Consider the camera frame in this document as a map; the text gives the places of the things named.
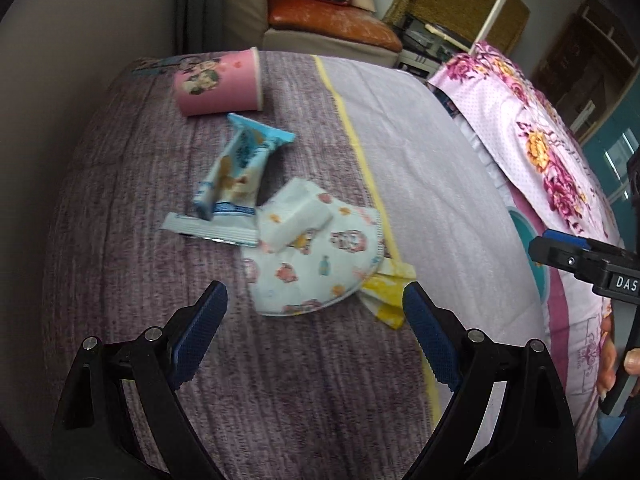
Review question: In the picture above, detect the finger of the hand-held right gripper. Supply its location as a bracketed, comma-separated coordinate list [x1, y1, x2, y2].
[529, 236, 640, 307]
[544, 229, 628, 252]

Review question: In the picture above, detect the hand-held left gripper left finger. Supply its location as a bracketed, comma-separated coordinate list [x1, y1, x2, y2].
[50, 280, 230, 480]

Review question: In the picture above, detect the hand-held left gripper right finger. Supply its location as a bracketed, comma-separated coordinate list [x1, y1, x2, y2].
[400, 281, 581, 480]

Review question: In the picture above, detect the white printed face mask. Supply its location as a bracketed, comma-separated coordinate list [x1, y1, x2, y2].
[242, 195, 387, 317]

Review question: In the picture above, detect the person's right hand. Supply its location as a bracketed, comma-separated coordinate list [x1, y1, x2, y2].
[596, 308, 640, 402]

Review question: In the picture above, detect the pink printed bed sheet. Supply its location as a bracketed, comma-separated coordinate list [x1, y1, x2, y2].
[430, 85, 632, 461]

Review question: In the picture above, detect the yellow wrapper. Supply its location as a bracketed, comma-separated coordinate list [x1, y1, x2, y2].
[360, 261, 417, 331]

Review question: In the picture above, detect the purple cloth with yellow stripe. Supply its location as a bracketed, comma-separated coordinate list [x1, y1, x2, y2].
[42, 50, 551, 480]

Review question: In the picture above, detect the teal cabinet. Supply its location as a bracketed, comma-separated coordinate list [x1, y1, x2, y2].
[580, 80, 640, 246]

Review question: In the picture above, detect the silver foil wrapper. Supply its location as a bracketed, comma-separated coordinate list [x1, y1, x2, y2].
[161, 212, 261, 247]

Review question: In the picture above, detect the white folded tissue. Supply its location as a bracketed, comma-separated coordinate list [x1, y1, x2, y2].
[256, 177, 335, 253]

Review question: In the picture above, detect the blue white snack wrapper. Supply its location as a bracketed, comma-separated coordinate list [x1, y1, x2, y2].
[192, 112, 297, 221]

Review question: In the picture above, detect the brown wooden wardrobe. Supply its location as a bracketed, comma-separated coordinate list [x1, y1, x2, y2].
[532, 0, 640, 131]

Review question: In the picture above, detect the cream wooden pole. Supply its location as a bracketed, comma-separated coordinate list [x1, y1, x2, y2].
[425, 0, 514, 56]

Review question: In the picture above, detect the stack of electronic devices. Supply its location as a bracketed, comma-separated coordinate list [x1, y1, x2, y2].
[395, 10, 473, 81]

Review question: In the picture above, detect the pink paper cup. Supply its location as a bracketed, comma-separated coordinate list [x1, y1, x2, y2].
[172, 46, 264, 117]

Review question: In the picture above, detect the orange seat cushion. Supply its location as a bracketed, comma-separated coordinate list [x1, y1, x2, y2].
[267, 0, 403, 53]

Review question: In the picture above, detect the cream leather armchair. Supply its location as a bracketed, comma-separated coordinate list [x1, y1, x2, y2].
[225, 0, 403, 68]

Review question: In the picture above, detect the grey curtain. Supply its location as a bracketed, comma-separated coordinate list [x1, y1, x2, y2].
[175, 0, 231, 53]

